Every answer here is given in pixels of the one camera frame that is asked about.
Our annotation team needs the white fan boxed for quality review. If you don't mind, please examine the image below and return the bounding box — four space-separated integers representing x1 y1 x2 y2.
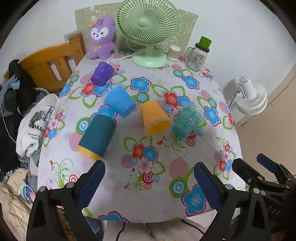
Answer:
225 75 268 115

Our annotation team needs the purple plush rabbit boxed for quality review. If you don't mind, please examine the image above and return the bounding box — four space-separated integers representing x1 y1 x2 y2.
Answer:
88 17 116 59

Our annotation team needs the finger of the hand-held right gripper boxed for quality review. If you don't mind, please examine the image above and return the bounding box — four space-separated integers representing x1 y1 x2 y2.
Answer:
232 158 266 186
256 153 296 184

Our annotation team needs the purple plastic cup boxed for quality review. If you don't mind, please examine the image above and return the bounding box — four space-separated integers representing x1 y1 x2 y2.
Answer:
90 62 115 86

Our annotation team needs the beige cloth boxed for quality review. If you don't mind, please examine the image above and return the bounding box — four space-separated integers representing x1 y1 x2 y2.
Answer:
0 168 40 233

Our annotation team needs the floral tablecloth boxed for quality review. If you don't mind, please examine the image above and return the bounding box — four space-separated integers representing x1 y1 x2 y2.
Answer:
37 52 246 224

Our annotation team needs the blue plastic cup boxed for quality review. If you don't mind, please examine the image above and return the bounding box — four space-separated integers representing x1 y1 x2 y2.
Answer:
104 86 137 118

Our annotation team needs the teal cup with yellow rim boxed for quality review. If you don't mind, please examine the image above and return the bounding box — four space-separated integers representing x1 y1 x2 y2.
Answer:
77 115 116 161

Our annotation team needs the white fan cable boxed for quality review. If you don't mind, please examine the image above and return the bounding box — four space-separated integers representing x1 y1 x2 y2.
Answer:
109 47 147 64

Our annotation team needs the black fan cable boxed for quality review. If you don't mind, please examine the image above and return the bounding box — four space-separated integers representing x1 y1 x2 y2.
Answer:
228 91 244 107

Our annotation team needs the orange plastic cup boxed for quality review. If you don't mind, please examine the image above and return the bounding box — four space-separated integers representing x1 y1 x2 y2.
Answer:
140 100 174 135

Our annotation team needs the glass mug with green lid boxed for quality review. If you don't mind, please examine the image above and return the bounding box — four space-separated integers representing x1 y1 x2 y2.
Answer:
184 36 212 72

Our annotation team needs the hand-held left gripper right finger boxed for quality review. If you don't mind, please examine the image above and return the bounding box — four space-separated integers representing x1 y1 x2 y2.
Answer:
194 162 270 241

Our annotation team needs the teal glitter cup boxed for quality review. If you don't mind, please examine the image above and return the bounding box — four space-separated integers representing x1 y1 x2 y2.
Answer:
171 103 205 139

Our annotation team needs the wooden chair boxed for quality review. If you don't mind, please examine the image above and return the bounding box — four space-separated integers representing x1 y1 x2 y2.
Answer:
4 32 86 95

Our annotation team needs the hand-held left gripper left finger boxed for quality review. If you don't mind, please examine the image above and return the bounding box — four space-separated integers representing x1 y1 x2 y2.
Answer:
26 160 106 241

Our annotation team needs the white printed t-shirt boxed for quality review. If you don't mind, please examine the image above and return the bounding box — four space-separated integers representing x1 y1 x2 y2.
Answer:
16 94 59 158

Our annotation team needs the thin white cable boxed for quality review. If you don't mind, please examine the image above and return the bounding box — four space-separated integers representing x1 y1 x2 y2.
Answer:
0 102 18 144

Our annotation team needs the green desk fan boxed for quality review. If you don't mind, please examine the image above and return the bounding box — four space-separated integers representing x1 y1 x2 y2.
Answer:
115 0 180 68

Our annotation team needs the black jacket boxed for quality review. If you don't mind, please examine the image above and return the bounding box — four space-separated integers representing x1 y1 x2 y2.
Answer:
0 60 36 149

